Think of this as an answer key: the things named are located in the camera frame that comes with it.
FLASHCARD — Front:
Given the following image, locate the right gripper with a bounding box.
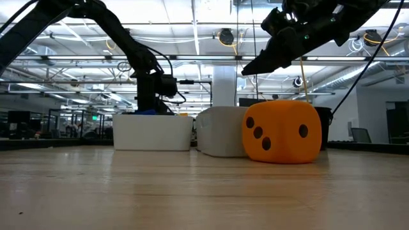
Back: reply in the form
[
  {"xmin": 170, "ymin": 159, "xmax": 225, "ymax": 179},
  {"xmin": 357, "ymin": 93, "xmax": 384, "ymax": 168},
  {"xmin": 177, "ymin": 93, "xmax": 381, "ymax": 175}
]
[{"xmin": 241, "ymin": 0, "xmax": 345, "ymax": 77}]

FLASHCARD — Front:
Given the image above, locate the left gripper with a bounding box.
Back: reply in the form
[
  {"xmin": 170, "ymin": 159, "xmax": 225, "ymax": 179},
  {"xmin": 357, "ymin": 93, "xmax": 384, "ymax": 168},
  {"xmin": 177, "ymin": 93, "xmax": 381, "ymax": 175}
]
[{"xmin": 136, "ymin": 70, "xmax": 176, "ymax": 115}]

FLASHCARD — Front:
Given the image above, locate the orange foam die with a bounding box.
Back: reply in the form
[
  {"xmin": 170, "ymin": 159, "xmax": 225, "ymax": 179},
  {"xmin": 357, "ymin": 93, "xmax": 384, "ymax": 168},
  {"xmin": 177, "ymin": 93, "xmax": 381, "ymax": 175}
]
[{"xmin": 241, "ymin": 99, "xmax": 323, "ymax": 165}]

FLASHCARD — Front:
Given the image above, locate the white plastic bin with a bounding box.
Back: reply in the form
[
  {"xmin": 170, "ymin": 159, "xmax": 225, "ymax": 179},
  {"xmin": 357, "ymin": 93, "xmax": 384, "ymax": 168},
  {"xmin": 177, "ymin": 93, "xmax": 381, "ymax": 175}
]
[{"xmin": 112, "ymin": 114, "xmax": 194, "ymax": 152}]

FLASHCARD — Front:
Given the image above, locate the black monitor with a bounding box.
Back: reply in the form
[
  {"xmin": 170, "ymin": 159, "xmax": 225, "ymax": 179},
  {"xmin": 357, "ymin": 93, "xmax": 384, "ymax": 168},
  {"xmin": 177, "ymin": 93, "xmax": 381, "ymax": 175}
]
[
  {"xmin": 7, "ymin": 111, "xmax": 31, "ymax": 125},
  {"xmin": 238, "ymin": 98, "xmax": 266, "ymax": 107}
]

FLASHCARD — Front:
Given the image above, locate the white building column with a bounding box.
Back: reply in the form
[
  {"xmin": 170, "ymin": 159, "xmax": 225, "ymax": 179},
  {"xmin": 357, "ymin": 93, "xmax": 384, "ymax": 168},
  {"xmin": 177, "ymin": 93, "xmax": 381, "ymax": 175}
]
[{"xmin": 212, "ymin": 65, "xmax": 238, "ymax": 108}]

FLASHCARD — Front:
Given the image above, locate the grey plastic bin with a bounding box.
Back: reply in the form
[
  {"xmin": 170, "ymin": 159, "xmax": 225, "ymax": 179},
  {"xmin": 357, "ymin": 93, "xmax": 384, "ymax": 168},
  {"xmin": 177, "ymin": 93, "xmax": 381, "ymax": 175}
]
[{"xmin": 195, "ymin": 105, "xmax": 249, "ymax": 158}]

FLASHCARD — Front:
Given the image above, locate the black bucket with googly eyes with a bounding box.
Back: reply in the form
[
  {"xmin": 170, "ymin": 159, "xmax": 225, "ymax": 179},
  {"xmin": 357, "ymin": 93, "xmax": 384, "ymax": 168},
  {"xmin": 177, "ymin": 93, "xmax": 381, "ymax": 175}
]
[{"xmin": 314, "ymin": 106, "xmax": 334, "ymax": 151}]

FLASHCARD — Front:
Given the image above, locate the black cabinet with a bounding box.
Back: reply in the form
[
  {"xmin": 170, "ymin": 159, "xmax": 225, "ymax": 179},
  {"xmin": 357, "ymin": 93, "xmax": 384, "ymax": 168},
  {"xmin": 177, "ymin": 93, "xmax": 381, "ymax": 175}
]
[{"xmin": 385, "ymin": 101, "xmax": 409, "ymax": 144}]

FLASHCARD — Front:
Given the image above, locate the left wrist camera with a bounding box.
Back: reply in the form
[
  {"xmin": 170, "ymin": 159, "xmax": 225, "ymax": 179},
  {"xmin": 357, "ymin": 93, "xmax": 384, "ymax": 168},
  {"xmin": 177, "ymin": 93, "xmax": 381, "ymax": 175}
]
[{"xmin": 159, "ymin": 74, "xmax": 179, "ymax": 97}]

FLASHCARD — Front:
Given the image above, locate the black hanging cable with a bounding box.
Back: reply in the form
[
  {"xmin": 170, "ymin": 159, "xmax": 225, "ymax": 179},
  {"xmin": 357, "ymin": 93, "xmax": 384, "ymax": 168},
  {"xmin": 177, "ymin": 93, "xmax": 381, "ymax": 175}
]
[{"xmin": 250, "ymin": 0, "xmax": 259, "ymax": 102}]

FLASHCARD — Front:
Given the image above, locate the yellow hanging cable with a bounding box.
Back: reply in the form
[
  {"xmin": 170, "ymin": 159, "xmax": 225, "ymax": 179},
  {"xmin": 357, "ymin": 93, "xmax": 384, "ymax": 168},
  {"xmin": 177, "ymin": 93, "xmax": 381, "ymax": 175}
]
[{"xmin": 299, "ymin": 57, "xmax": 311, "ymax": 105}]

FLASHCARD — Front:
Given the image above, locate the black background rig frame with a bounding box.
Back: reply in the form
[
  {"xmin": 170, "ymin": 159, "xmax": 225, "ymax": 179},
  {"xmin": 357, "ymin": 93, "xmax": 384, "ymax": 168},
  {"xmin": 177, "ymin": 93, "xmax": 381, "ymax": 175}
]
[{"xmin": 177, "ymin": 80, "xmax": 213, "ymax": 112}]

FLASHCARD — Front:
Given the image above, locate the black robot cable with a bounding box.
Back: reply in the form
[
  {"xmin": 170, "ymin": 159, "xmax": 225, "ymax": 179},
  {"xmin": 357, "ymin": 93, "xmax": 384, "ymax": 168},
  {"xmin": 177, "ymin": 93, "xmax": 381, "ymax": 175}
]
[{"xmin": 330, "ymin": 0, "xmax": 406, "ymax": 118}]

